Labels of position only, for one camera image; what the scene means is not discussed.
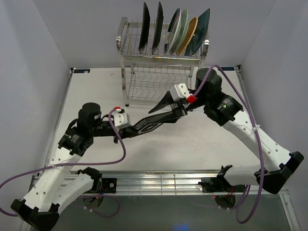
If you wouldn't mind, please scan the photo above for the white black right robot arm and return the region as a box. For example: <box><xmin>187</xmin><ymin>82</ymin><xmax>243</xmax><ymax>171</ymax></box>
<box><xmin>150</xmin><ymin>67</ymin><xmax>304</xmax><ymax>194</ymax></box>

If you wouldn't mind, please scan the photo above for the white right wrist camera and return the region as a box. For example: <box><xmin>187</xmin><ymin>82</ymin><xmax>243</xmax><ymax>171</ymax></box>
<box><xmin>169</xmin><ymin>83</ymin><xmax>196</xmax><ymax>103</ymax></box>

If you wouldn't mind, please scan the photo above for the white plate teal red rim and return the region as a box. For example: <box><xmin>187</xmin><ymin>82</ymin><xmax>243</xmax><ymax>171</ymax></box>
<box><xmin>164</xmin><ymin>8</ymin><xmax>181</xmax><ymax>54</ymax></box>

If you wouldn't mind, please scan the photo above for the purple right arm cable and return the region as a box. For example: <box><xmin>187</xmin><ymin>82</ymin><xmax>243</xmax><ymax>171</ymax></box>
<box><xmin>192</xmin><ymin>64</ymin><xmax>262</xmax><ymax>224</ymax></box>

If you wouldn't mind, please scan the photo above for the black square floral plate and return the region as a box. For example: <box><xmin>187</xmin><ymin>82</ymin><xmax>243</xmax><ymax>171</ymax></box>
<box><xmin>152</xmin><ymin>2</ymin><xmax>164</xmax><ymax>54</ymax></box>
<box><xmin>138</xmin><ymin>2</ymin><xmax>150</xmax><ymax>53</ymax></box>

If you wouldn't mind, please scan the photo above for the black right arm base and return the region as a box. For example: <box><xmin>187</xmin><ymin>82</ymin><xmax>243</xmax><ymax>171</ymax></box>
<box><xmin>198</xmin><ymin>165</ymin><xmax>245</xmax><ymax>193</ymax></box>

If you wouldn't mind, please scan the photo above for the cream square floral plate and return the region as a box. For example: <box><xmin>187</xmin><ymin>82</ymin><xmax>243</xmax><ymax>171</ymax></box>
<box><xmin>129</xmin><ymin>111</ymin><xmax>184</xmax><ymax>136</ymax></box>

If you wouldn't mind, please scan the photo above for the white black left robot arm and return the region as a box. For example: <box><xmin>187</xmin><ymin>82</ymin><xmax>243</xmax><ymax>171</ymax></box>
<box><xmin>11</xmin><ymin>103</ymin><xmax>130</xmax><ymax>231</ymax></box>

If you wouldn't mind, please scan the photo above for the dark teal square plate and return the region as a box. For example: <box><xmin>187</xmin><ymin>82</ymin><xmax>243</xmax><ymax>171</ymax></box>
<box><xmin>184</xmin><ymin>9</ymin><xmax>210</xmax><ymax>56</ymax></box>

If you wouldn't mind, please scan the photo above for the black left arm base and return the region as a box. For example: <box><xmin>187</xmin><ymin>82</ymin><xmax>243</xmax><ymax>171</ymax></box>
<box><xmin>90</xmin><ymin>169</ymin><xmax>117</xmax><ymax>194</ymax></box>

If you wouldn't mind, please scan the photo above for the woven bamboo round plate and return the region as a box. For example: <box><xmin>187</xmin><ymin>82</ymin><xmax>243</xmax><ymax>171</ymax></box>
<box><xmin>177</xmin><ymin>17</ymin><xmax>198</xmax><ymax>55</ymax></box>

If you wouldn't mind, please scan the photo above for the stainless steel dish rack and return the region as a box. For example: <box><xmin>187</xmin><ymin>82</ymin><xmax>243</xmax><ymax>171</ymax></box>
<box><xmin>116</xmin><ymin>17</ymin><xmax>209</xmax><ymax>106</ymax></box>

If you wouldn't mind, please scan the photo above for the aluminium front rail frame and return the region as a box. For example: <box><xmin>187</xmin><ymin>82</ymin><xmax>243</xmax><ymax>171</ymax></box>
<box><xmin>27</xmin><ymin>64</ymin><xmax>289</xmax><ymax>197</ymax></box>

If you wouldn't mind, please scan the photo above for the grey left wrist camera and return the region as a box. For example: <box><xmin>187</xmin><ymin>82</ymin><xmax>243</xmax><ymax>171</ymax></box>
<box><xmin>113</xmin><ymin>107</ymin><xmax>131</xmax><ymax>129</ymax></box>

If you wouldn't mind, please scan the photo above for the light green floral plate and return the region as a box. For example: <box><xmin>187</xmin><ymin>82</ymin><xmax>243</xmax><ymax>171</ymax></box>
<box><xmin>170</xmin><ymin>9</ymin><xmax>188</xmax><ymax>55</ymax></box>

